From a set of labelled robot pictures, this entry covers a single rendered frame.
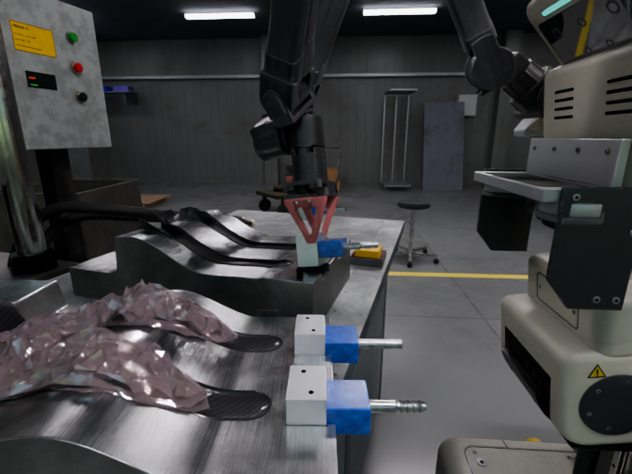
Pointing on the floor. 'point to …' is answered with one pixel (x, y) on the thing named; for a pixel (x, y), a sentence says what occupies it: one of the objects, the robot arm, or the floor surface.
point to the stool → (413, 229)
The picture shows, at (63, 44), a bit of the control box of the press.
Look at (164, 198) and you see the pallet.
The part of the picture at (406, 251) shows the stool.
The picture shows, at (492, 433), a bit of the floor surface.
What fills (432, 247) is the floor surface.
